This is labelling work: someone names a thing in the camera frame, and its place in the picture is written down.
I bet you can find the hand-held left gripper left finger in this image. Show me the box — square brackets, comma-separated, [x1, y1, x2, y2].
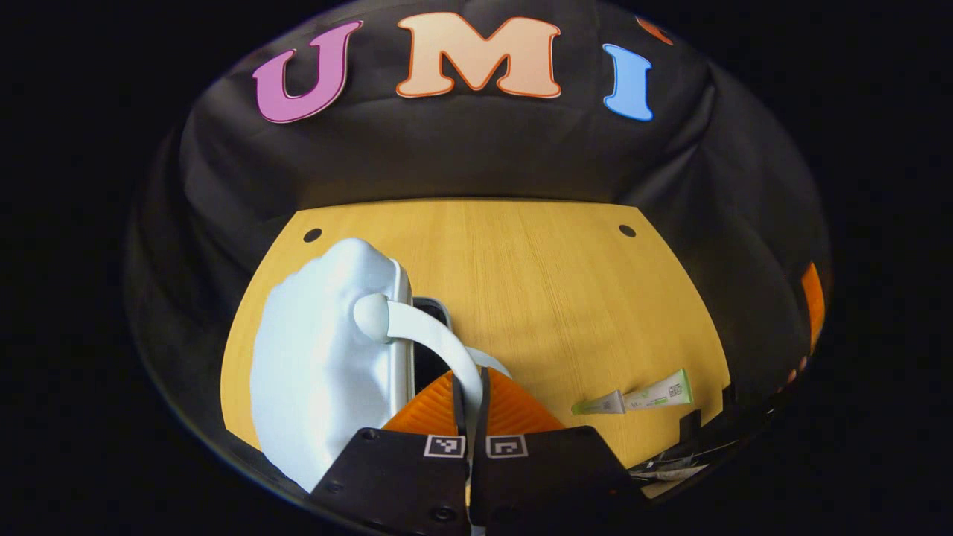
[310, 368, 471, 536]

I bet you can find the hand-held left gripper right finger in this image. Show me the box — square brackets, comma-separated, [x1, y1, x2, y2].
[469, 366, 648, 536]

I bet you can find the white suitcase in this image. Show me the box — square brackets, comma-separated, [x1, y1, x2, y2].
[249, 237, 514, 494]

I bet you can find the large green white cream tube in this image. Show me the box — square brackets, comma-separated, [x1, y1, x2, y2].
[623, 368, 694, 412]

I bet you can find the black backdrop cloth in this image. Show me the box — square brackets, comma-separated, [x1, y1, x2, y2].
[127, 0, 831, 522]

